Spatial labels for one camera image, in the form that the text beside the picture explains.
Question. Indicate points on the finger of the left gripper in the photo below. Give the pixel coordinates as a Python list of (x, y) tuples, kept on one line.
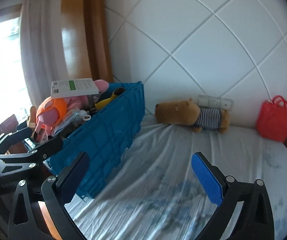
[(36, 155), (8, 140)]

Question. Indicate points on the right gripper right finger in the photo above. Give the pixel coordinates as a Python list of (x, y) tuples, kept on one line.
[(255, 220)]

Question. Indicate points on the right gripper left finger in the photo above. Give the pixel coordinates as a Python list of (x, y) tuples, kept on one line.
[(56, 191)]

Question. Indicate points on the brown teddy bear plush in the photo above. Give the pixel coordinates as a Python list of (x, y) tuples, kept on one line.
[(31, 120)]

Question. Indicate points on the pink pig plush orange dress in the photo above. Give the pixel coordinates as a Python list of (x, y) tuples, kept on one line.
[(49, 113)]

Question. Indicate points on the white green booklet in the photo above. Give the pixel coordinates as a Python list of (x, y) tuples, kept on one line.
[(71, 88)]

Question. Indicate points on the blue plastic crate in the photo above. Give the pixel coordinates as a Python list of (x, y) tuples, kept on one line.
[(104, 137)]

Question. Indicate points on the white curtain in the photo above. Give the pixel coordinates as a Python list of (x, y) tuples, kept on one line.
[(40, 48)]

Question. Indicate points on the red plastic toy case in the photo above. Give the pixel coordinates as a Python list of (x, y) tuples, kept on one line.
[(272, 119)]

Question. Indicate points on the grey bed sheet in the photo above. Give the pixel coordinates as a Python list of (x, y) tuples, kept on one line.
[(156, 195)]

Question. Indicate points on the brown striped-shirt plush animal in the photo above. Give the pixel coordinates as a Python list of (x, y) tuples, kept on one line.
[(188, 113)]

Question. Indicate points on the wall socket panel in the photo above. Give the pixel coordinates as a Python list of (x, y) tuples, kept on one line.
[(213, 102)]

